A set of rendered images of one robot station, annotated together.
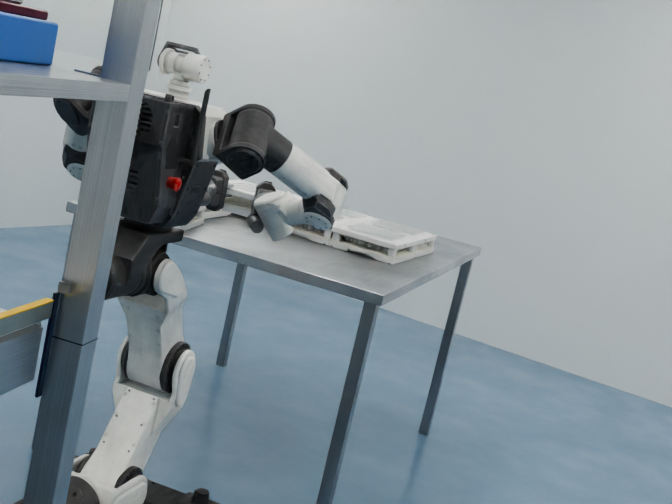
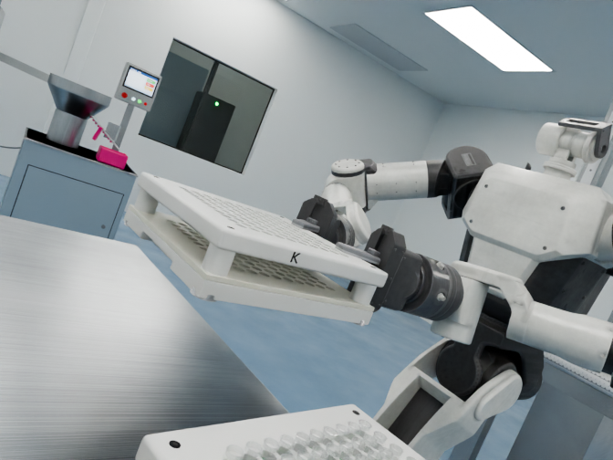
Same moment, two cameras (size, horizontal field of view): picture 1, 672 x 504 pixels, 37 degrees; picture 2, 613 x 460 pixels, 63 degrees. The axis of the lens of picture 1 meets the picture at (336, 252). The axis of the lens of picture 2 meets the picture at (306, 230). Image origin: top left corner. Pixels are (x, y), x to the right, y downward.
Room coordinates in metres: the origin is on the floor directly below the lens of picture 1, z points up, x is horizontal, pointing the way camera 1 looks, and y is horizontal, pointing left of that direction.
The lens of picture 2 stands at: (3.53, 0.67, 1.13)
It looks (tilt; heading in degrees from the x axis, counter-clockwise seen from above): 6 degrees down; 213
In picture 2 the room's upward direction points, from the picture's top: 22 degrees clockwise
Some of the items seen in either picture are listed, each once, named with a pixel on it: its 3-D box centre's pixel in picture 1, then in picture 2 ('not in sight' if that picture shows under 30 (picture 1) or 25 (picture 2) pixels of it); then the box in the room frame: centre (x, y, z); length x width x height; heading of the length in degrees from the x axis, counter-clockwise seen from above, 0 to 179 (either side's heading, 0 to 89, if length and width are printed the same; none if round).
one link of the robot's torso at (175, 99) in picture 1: (154, 151); (540, 246); (2.36, 0.48, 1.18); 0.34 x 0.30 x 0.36; 73
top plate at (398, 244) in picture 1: (375, 235); not in sight; (3.50, -0.13, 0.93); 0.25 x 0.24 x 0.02; 70
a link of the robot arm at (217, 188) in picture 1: (206, 190); (400, 279); (2.84, 0.40, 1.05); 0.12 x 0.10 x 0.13; 155
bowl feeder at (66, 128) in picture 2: not in sight; (82, 119); (1.76, -2.32, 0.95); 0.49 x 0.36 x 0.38; 154
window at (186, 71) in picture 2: not in sight; (208, 110); (-0.64, -3.95, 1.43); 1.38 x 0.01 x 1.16; 154
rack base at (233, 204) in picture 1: (254, 208); (245, 263); (3.02, 0.27, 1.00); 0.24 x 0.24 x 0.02; 73
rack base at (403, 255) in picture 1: (372, 248); not in sight; (3.50, -0.13, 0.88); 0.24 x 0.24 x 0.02; 70
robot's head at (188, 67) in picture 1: (185, 70); (566, 148); (2.42, 0.45, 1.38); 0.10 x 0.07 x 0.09; 73
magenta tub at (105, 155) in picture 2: not in sight; (111, 157); (1.69, -2.01, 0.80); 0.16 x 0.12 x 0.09; 154
